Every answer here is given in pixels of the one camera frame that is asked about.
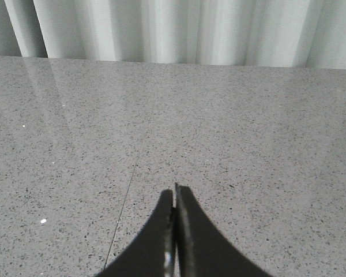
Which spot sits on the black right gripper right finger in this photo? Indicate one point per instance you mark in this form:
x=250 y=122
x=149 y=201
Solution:
x=202 y=249

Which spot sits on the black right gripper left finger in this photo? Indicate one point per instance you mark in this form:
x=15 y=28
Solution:
x=151 y=253

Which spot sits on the pale green curtain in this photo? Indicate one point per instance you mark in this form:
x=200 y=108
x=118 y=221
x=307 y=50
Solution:
x=260 y=33

